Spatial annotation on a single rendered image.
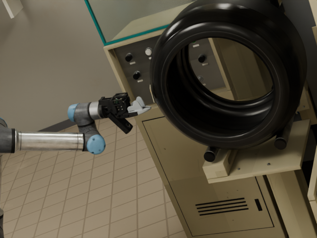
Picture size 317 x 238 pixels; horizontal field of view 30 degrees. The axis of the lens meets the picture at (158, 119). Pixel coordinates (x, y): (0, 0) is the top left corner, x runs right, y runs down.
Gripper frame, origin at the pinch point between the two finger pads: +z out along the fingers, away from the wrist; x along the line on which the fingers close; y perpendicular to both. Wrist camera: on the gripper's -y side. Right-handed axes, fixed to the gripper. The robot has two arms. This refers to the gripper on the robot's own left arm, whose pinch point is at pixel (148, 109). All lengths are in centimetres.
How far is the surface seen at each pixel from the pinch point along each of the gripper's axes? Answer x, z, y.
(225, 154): -3.8, 28.4, -20.7
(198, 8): -5, 32, 38
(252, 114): 13.8, 37.3, -13.4
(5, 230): 100, -196, -135
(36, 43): 283, -238, -47
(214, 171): -10.4, 24.9, -23.9
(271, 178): 27, 36, -52
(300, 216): 27, 45, -73
